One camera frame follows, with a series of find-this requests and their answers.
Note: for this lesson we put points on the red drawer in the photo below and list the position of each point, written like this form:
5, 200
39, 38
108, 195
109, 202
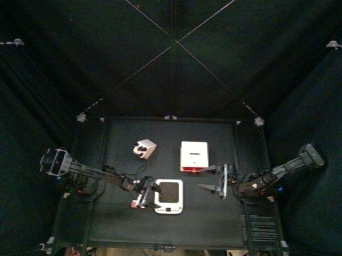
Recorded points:
189, 169

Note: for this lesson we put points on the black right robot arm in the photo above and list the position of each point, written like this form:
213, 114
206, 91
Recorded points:
289, 165

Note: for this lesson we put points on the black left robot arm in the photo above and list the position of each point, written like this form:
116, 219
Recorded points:
89, 171

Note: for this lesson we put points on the white drawer box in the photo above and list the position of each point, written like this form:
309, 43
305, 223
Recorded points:
194, 148

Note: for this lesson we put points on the small red block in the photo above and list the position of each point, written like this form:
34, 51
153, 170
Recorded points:
134, 204

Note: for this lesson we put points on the white handheld device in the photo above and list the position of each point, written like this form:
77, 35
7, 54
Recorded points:
169, 209

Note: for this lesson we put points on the small grey frame bracket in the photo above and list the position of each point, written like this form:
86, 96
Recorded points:
239, 122
102, 119

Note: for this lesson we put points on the grey frame corner bracket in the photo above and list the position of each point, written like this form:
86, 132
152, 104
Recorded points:
333, 44
47, 245
81, 116
170, 117
17, 42
285, 247
260, 121

